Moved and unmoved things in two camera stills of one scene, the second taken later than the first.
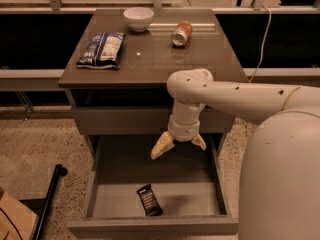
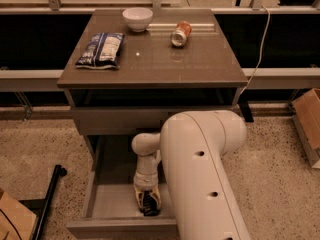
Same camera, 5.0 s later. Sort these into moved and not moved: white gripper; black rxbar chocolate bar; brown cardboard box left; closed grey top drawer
Moved: white gripper
Not moved: closed grey top drawer; black rxbar chocolate bar; brown cardboard box left
